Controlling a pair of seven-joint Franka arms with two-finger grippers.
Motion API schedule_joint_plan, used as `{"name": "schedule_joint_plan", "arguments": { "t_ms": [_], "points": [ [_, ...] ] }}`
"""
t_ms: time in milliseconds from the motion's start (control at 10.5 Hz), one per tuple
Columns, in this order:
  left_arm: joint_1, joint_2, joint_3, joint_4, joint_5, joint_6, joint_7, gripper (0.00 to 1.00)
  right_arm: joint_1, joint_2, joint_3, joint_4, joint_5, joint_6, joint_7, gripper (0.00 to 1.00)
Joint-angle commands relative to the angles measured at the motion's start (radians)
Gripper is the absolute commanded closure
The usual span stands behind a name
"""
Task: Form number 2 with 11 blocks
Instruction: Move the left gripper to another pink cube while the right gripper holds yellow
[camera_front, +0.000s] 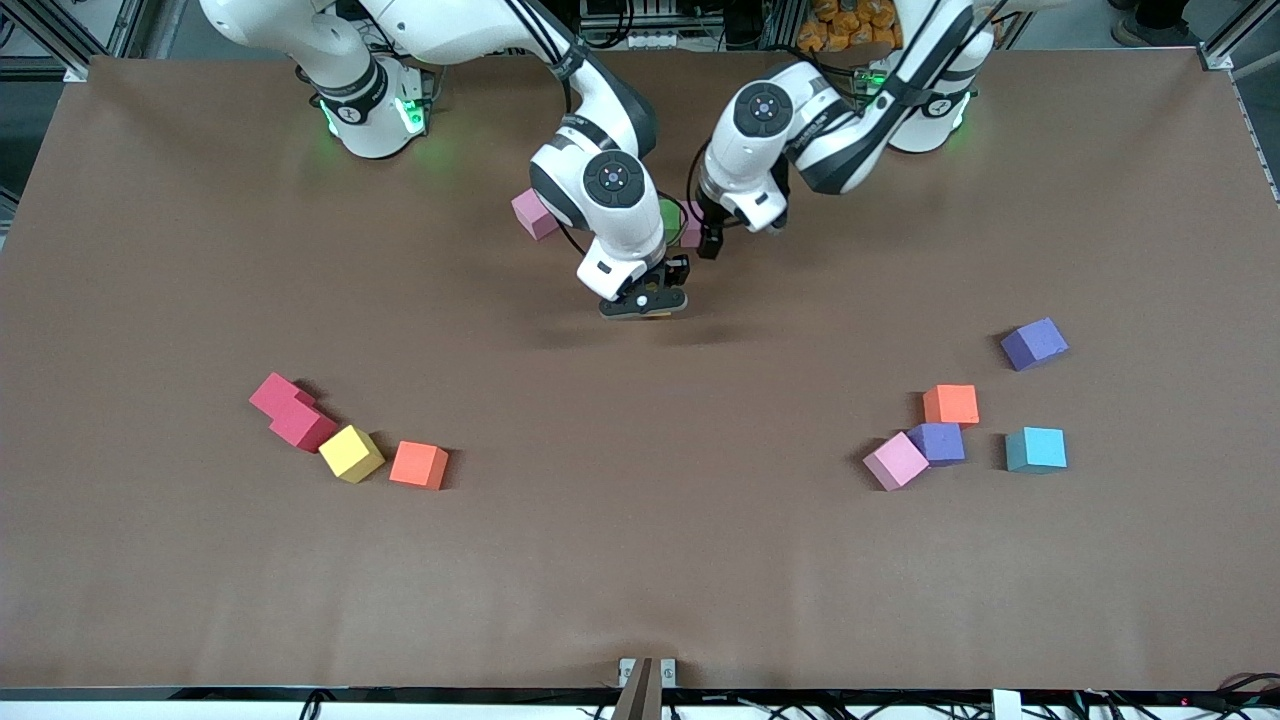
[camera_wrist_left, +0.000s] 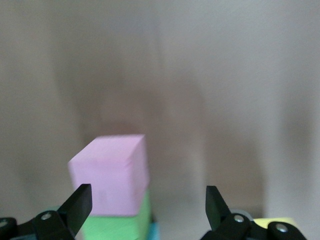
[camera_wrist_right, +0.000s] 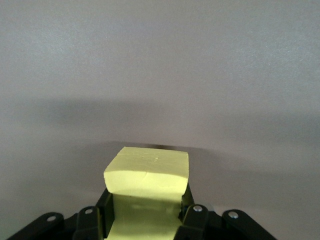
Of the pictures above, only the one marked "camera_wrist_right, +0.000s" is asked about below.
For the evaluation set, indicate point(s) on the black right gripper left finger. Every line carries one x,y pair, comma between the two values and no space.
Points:
85,225

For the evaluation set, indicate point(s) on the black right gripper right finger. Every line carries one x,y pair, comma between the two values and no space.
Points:
205,225

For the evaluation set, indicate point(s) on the yellow foam cube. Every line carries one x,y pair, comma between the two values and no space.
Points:
147,180

